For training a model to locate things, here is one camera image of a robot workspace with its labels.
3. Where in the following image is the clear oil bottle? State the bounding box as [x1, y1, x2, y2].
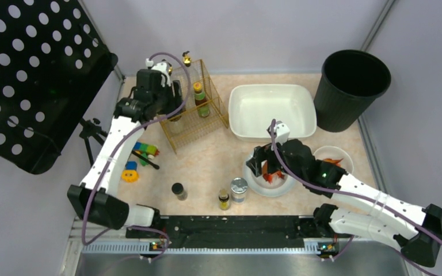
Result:
[182, 51, 206, 104]

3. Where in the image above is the sauce bottle yellow cap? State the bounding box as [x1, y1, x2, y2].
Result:
[193, 82, 210, 118]

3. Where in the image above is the black lid glass jar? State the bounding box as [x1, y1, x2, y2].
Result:
[166, 116, 184, 135]

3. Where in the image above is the oil bottle with dark liquid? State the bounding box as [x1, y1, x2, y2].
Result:
[167, 65, 173, 76]

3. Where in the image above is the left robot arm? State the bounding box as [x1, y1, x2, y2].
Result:
[67, 69, 185, 229]

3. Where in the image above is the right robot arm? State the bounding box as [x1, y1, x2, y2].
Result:
[246, 139, 442, 267]

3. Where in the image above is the red crab toy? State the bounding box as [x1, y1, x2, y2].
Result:
[262, 162, 285, 185]

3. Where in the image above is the white plate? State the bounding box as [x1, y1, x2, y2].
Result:
[243, 154, 298, 197]

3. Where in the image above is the small yellow spice jar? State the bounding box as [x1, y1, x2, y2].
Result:
[218, 189, 230, 210]

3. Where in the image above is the white rectangular basin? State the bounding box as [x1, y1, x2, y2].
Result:
[228, 84, 317, 142]

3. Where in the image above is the colourful toy block stack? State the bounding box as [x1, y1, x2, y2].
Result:
[133, 141, 160, 161]

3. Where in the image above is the white bowl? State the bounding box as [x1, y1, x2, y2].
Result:
[313, 145, 355, 174]

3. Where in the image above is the orange shrimp in bowl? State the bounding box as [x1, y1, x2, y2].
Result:
[323, 158, 343, 167]

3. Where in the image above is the blue toy block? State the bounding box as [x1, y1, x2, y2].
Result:
[125, 161, 138, 171]

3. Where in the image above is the black tripod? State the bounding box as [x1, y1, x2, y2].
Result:
[79, 118, 161, 170]

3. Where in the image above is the small black cap jar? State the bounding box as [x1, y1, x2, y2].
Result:
[172, 183, 188, 201]

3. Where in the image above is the yellow smiley toy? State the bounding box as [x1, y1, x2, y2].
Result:
[121, 170, 140, 183]

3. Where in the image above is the black trash bin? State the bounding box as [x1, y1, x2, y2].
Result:
[314, 49, 391, 132]

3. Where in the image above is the black perforated panel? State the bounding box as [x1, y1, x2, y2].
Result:
[0, 1, 118, 174]

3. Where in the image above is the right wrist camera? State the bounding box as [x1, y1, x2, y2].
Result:
[268, 121, 290, 145]

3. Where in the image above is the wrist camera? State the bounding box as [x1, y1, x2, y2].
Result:
[268, 121, 290, 145]
[145, 58, 172, 87]

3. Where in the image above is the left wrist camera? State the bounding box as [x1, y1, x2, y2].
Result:
[145, 58, 172, 87]

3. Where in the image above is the gold wire rack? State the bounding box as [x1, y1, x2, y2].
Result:
[161, 59, 229, 152]

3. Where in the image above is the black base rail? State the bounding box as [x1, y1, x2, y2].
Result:
[125, 215, 321, 250]

